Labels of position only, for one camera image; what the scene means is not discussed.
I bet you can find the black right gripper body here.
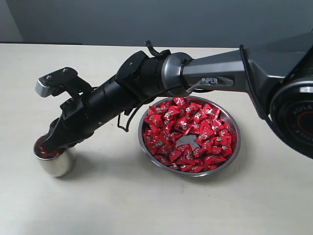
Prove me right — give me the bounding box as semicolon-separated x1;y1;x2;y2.
51;78;145;147

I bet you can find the steel bowl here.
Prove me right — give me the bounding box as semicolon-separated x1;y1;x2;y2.
137;96;242;177

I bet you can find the pile of red candies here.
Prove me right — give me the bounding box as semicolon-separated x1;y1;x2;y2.
142;96;233;173

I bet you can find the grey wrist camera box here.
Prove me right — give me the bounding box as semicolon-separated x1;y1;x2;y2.
35;67;93;100

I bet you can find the steel cup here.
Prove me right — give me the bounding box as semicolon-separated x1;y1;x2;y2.
33;135;77;177

